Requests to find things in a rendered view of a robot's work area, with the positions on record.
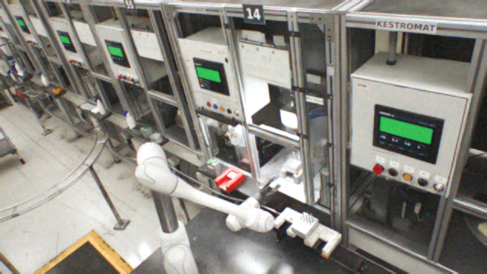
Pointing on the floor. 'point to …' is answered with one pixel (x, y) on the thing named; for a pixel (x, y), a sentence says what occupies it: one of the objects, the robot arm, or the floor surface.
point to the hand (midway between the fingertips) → (276, 182)
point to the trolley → (8, 147)
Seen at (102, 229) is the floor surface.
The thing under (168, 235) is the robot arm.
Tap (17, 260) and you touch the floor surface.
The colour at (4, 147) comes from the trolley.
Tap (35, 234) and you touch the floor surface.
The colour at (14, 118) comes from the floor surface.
